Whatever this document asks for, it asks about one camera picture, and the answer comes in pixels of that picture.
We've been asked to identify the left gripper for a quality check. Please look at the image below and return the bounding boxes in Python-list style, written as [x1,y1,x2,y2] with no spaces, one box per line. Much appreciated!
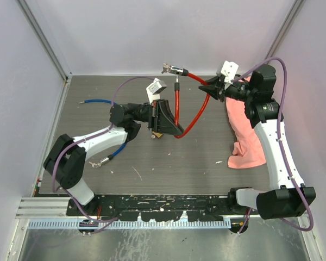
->
[129,100,184,136]

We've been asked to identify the red cable lock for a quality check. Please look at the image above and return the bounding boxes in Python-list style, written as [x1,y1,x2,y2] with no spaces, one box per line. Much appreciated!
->
[172,65,210,139]

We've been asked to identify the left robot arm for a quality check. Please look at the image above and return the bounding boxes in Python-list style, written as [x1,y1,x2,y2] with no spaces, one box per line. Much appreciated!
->
[43,100,184,215]

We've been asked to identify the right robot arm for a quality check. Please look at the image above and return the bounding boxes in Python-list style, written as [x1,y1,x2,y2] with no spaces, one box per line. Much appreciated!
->
[199,61,316,220]

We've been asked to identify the blue lock keys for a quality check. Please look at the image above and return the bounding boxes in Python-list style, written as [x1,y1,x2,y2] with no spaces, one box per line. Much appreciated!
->
[89,162,102,168]

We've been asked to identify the brass padlock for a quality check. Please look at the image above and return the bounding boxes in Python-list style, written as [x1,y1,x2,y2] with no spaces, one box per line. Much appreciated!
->
[151,132,163,139]

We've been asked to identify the pink cloth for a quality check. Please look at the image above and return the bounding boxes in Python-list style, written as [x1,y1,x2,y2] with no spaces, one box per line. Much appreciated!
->
[224,76,267,170]

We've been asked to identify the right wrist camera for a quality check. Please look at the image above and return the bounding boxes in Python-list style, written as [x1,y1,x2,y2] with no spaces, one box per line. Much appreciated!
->
[216,60,239,84]

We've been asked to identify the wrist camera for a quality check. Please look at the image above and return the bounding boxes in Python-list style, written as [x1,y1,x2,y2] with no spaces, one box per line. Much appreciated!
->
[146,78,167,103]
[216,60,239,84]

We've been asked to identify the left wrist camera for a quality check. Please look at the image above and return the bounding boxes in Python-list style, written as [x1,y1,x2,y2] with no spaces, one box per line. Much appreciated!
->
[146,78,167,103]

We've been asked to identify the blue cable lock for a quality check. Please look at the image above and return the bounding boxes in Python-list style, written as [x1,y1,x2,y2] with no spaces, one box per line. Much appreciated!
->
[79,99,127,166]

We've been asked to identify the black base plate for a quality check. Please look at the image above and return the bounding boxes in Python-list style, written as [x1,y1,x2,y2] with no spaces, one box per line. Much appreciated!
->
[66,193,261,222]

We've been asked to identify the slotted cable duct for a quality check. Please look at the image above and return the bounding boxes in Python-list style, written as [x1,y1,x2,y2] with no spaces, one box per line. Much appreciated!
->
[28,217,231,230]

